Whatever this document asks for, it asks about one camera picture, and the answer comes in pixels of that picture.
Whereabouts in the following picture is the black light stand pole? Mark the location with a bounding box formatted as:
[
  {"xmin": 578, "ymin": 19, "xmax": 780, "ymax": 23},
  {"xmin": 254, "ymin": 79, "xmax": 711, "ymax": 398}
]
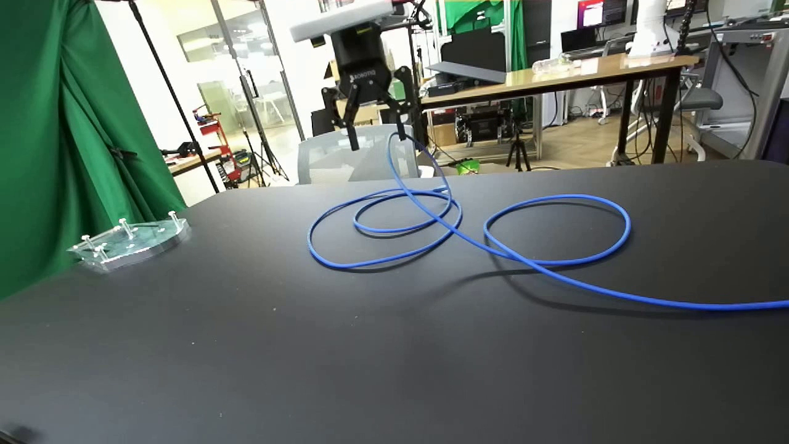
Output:
[{"xmin": 126, "ymin": 0, "xmax": 221, "ymax": 191}]

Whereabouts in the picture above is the clear acrylic plate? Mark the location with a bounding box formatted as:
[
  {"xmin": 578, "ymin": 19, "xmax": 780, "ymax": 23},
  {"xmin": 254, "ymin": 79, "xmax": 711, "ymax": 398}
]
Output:
[{"xmin": 69, "ymin": 212, "xmax": 191, "ymax": 274}]

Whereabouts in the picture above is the green backdrop cloth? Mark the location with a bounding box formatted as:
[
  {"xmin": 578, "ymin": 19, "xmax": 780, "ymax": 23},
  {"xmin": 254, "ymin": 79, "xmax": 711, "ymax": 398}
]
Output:
[{"xmin": 0, "ymin": 0, "xmax": 186, "ymax": 296}]

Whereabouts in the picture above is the wooden desk with black legs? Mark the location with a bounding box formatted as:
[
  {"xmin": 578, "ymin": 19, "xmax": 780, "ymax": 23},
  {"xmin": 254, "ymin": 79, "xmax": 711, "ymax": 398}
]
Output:
[{"xmin": 423, "ymin": 53, "xmax": 695, "ymax": 164}]

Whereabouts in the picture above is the grey wrist camera bar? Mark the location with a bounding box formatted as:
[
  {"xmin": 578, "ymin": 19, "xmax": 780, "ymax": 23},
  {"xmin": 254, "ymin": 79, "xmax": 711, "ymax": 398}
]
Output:
[{"xmin": 292, "ymin": 0, "xmax": 396, "ymax": 41}]

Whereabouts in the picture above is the red tool cart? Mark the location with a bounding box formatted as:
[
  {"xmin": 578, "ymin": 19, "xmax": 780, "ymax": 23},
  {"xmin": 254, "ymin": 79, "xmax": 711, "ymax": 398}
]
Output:
[{"xmin": 194, "ymin": 106, "xmax": 265, "ymax": 190}]

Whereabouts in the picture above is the black laptop on desk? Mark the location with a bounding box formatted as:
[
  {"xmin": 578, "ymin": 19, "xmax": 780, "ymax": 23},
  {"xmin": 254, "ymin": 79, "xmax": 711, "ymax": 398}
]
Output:
[{"xmin": 431, "ymin": 30, "xmax": 507, "ymax": 83}]

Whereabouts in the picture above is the small black tripod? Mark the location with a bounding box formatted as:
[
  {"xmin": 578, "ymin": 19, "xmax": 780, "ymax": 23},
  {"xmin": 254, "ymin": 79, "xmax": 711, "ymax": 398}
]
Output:
[{"xmin": 507, "ymin": 134, "xmax": 530, "ymax": 173}]

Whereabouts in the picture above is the blue ethernet cable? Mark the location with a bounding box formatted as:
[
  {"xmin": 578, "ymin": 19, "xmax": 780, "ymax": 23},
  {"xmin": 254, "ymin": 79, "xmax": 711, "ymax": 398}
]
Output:
[{"xmin": 306, "ymin": 131, "xmax": 789, "ymax": 313}]

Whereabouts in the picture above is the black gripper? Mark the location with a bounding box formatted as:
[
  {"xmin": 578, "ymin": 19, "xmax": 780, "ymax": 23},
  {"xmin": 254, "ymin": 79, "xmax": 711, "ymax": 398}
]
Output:
[{"xmin": 322, "ymin": 23, "xmax": 415, "ymax": 149}]

